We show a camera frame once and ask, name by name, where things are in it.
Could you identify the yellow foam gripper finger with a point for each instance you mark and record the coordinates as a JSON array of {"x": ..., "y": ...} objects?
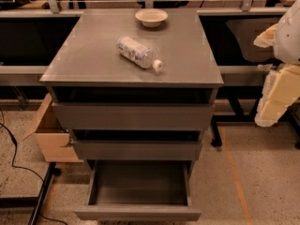
[
  {"x": 266, "y": 38},
  {"x": 280, "y": 90}
]

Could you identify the clear plastic water bottle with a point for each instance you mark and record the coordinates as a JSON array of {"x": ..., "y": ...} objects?
[{"x": 139, "y": 54}]

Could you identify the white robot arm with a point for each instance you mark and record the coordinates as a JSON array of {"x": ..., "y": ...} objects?
[{"x": 287, "y": 39}]

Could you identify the grey drawer cabinet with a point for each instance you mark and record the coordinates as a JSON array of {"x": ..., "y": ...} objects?
[{"x": 89, "y": 70}]

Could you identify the grey top drawer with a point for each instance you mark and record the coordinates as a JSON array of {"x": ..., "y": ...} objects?
[{"x": 128, "y": 117}]

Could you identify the grey open bottom drawer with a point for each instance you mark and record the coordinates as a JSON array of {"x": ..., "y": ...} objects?
[{"x": 139, "y": 191}]

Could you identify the grey middle drawer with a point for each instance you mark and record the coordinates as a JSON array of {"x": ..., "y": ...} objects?
[{"x": 137, "y": 144}]

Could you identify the white bowl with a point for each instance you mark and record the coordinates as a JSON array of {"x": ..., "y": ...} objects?
[{"x": 151, "y": 17}]

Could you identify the cardboard box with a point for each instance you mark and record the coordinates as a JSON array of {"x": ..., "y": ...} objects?
[{"x": 51, "y": 139}]

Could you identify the right metal rail bench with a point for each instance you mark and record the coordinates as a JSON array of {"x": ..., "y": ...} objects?
[{"x": 231, "y": 33}]

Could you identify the metal rail bench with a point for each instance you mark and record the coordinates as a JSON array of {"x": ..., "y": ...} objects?
[
  {"x": 29, "y": 41},
  {"x": 231, "y": 33}
]

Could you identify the black table leg frame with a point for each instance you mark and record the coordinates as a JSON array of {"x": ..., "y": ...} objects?
[{"x": 233, "y": 95}]

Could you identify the left metal rail bench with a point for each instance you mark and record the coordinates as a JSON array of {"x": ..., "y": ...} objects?
[{"x": 29, "y": 41}]

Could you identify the black metal floor frame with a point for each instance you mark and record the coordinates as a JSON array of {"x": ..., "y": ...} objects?
[{"x": 35, "y": 202}]

